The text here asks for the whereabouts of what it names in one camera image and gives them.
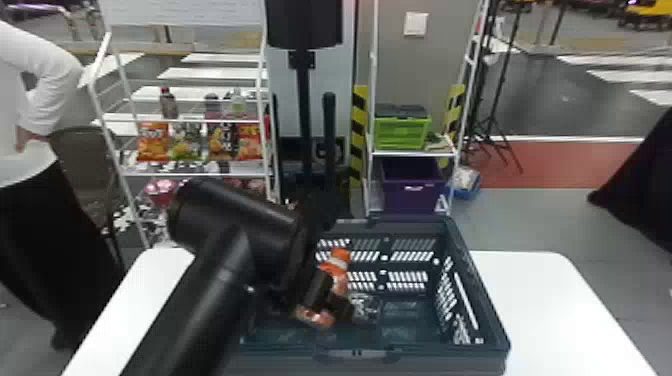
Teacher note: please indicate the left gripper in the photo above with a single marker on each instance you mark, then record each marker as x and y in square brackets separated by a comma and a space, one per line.
[319, 294]

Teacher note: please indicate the orange snack packet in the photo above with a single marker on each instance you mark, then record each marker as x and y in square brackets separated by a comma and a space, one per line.
[152, 142]
[339, 265]

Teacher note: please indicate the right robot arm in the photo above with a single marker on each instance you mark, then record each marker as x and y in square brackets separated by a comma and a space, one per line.
[643, 189]

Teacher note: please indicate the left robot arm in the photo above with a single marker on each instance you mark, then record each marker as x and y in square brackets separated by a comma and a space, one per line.
[220, 273]

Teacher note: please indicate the dark blue basket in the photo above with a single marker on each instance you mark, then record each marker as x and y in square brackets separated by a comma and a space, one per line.
[420, 315]

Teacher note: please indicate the purple crate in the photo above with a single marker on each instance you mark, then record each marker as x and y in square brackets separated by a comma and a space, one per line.
[412, 189]

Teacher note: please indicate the red snack packet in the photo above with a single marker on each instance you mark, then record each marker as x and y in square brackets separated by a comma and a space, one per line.
[249, 142]

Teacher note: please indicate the yellow snack packet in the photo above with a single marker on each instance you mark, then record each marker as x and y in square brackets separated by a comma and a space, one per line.
[220, 143]

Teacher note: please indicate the green crate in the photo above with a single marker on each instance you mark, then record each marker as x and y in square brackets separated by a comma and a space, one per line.
[401, 131]

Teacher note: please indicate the pink noodle cup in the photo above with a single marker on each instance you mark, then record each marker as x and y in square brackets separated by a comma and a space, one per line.
[162, 191]

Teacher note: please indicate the green snack packet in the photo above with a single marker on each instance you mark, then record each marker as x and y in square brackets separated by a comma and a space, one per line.
[186, 144]

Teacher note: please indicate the clear bottle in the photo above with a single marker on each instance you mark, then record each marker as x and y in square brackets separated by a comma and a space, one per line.
[238, 105]

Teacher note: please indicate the dark bottle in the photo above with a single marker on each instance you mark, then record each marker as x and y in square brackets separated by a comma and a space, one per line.
[212, 107]
[168, 104]

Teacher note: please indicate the black tripod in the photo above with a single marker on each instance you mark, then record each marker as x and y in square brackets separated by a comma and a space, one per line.
[496, 94]

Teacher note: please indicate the person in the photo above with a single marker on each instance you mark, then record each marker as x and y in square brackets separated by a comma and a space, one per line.
[31, 157]

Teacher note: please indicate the yellow black striped post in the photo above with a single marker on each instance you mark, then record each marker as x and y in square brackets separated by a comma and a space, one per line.
[453, 110]
[359, 126]

